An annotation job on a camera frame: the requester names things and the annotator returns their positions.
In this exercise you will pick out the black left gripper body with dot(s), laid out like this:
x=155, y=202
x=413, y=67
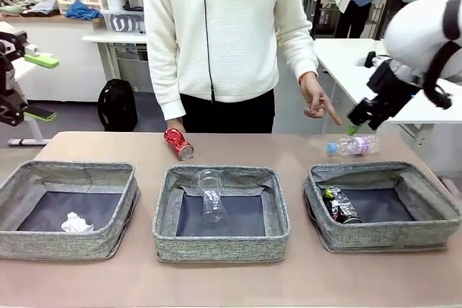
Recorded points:
x=6, y=75

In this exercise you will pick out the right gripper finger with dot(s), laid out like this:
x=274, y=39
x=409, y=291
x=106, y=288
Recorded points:
x=359, y=113
x=379, y=117

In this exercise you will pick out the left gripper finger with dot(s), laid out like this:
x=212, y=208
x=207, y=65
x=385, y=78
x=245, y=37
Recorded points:
x=39, y=60
x=36, y=115

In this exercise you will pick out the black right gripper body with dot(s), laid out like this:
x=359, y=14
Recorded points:
x=391, y=88

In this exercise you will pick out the clear bottle with blue cap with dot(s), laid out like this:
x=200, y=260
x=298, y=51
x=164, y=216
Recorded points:
x=355, y=145

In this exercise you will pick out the crushed black Pepsi can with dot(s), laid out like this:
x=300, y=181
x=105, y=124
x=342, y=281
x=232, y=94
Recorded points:
x=341, y=205

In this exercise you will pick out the white paper ball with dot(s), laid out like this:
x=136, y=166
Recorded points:
x=76, y=223

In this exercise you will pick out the crushed red drink can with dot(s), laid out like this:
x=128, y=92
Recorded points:
x=178, y=144

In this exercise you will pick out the crushed clear plastic cup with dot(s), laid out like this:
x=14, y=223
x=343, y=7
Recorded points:
x=211, y=196

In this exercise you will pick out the person's left forearm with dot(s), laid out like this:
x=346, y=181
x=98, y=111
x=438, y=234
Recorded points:
x=299, y=52

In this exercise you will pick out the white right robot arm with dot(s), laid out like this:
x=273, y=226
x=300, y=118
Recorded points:
x=415, y=30

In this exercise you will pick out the person's right forearm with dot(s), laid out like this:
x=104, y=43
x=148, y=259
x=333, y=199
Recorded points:
x=167, y=88

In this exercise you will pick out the person's left hand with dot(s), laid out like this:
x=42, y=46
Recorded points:
x=315, y=95

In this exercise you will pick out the person's right hand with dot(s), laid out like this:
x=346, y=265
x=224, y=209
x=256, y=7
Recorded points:
x=179, y=124

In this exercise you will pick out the white table leg foot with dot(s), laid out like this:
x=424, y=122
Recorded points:
x=25, y=142

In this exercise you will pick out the orange wristband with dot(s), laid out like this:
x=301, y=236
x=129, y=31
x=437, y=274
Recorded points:
x=308, y=76

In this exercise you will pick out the blue cloth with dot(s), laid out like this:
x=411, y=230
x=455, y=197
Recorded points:
x=83, y=10

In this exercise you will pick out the black backpack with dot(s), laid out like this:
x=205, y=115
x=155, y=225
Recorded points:
x=118, y=106

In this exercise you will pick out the clear plastic storage bin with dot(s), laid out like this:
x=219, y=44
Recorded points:
x=124, y=21

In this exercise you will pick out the grey fabric basket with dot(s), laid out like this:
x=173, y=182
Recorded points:
x=54, y=243
x=390, y=236
x=216, y=246

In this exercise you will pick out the black trousers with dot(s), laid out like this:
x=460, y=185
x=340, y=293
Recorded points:
x=227, y=113

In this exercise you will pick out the person in white sweater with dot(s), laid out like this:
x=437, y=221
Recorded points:
x=234, y=26

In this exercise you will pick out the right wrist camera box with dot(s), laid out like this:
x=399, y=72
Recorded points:
x=370, y=60

